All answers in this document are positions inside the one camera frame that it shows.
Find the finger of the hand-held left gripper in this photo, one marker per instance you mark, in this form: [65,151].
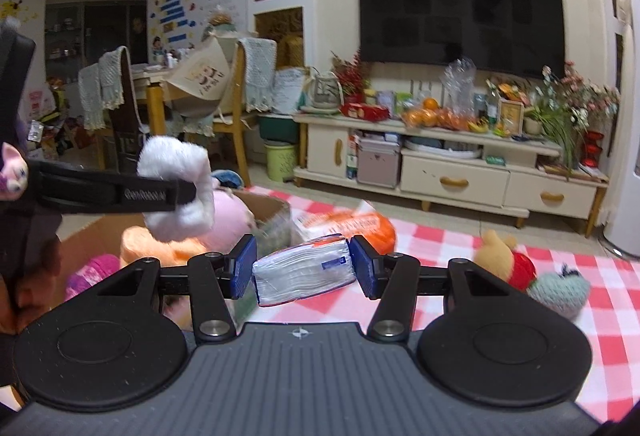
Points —
[100,188]

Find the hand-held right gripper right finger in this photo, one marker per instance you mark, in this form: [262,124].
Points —
[364,266]

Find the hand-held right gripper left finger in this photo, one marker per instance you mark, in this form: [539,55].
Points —
[244,266]

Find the green printed cardboard box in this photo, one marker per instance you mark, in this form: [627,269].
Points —
[270,216]

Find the white tissue packet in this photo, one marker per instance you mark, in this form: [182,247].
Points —
[305,271]

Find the white plush toy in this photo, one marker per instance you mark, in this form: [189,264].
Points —
[170,160]

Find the person's left hand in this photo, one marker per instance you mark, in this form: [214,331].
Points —
[32,296]

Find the orange tissue pack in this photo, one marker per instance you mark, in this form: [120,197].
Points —
[350,221]

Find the pink plush toy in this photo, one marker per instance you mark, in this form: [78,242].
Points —
[230,221]

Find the pink cat figurine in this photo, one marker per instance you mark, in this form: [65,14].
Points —
[12,173]

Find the red white checked tablecloth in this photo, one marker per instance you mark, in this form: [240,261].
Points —
[450,241]

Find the wooden chair with knitted cover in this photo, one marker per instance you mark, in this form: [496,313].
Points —
[257,70]
[115,80]

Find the pink storage box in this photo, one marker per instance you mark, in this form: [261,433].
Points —
[379,163]

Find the light green waste bin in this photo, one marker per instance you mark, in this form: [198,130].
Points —
[280,163]

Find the cream television cabinet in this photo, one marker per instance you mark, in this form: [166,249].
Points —
[450,176]

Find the yellow bear plush toy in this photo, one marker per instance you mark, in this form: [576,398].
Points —
[500,256]

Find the white round tray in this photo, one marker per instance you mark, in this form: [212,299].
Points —
[440,148]

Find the dark green storage box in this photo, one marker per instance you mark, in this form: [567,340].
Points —
[277,128]

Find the beige tote bag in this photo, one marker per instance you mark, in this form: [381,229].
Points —
[202,75]

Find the red snack packet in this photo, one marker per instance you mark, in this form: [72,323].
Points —
[365,111]

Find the pile of oranges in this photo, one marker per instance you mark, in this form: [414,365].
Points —
[435,118]

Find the small green box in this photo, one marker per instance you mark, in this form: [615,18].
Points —
[496,160]

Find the white printed flower pot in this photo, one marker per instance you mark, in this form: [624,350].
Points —
[322,90]

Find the bunch of bananas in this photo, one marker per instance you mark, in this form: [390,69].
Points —
[479,126]

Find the red berry branches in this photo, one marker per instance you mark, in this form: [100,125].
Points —
[350,75]

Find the teal crocheted pouch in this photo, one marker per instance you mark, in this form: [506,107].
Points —
[560,291]

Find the clear plastic bag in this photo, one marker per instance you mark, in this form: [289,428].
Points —
[459,85]

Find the bagged bread basket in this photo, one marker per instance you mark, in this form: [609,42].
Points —
[221,19]

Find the green potted plant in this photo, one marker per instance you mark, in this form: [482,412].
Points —
[557,130]

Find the red glass candle holder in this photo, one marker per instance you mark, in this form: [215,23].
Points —
[592,148]

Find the black flat television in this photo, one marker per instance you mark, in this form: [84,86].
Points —
[460,10]

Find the white standing air conditioner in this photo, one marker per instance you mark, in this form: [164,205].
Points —
[625,165]

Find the pink artificial flower bouquet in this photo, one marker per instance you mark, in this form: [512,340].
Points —
[585,90]

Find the yellow cartoon wall sticker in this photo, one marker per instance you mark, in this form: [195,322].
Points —
[17,9]

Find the wooden photo frame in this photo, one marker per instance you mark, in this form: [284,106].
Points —
[511,116]

